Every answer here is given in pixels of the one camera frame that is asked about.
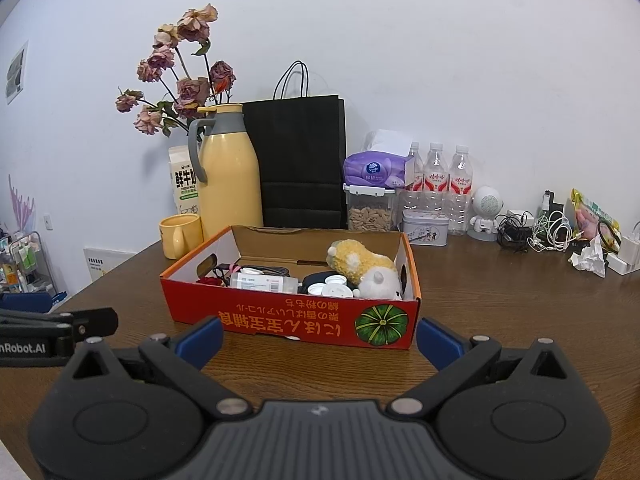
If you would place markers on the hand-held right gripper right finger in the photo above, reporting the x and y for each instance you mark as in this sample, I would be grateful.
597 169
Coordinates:
440 342

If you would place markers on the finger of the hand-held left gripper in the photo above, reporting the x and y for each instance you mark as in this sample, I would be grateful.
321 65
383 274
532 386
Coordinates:
90 322
25 302

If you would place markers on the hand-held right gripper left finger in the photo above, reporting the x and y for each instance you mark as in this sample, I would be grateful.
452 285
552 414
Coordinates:
200 342

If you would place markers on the red rose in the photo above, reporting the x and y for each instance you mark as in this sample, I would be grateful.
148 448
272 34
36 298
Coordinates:
210 281

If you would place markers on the orange cardboard box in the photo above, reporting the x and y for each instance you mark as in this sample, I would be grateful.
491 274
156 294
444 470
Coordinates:
280 325

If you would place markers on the clear plastic box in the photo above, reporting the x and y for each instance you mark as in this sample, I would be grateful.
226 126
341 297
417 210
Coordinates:
265 281

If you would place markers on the yellow white plush toy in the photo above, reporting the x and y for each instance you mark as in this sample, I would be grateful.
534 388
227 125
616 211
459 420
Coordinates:
360 265

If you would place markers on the wide white ribbed lid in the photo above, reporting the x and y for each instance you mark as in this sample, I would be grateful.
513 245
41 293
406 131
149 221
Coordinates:
337 293

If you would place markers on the white ribbed bottle cap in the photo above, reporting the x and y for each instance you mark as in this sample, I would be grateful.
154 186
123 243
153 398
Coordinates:
336 279

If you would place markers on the small white cap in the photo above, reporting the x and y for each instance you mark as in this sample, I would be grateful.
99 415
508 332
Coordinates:
317 289

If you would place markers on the navy glasses case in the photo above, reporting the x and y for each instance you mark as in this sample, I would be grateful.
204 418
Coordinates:
315 277

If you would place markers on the metal storage rack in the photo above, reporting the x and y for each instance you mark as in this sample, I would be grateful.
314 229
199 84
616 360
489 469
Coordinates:
22 260

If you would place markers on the purple branch decoration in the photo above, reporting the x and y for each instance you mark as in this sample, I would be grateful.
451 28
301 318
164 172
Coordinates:
21 207

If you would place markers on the yellow mug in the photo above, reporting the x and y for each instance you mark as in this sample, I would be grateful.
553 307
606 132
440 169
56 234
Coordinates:
175 237

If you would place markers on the clear snack container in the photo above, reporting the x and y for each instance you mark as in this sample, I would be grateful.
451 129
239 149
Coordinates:
370 220

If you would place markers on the white robot toy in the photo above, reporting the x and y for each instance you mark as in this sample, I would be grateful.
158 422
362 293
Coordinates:
487 205

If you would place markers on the clear water bottle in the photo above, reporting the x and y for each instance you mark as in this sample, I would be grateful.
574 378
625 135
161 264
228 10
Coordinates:
460 190
435 180
415 170

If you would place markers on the white milk carton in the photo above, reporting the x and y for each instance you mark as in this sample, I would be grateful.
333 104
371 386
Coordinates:
182 185

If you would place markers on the yellow thermos jug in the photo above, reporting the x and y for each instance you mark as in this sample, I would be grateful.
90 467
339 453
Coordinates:
230 185

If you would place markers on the crumpled white tissue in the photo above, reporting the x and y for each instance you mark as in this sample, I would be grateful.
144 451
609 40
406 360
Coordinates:
590 257

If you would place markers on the purple tissue pack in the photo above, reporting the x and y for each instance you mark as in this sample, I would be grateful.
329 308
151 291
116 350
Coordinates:
375 170

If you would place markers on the yellow green snack packet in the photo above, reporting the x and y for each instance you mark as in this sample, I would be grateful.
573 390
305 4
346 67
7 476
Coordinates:
592 215

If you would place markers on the white charger block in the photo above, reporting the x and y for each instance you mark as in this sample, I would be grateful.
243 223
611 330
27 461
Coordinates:
625 255

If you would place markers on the black paper bag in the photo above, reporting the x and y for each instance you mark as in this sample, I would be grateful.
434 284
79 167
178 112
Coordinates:
300 160

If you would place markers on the dried rose bouquet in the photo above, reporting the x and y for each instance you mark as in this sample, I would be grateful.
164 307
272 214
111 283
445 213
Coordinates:
192 90

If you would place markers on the white wall socket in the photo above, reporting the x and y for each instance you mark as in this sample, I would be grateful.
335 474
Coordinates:
48 222

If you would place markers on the wall poster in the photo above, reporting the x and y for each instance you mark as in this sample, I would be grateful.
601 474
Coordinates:
16 72

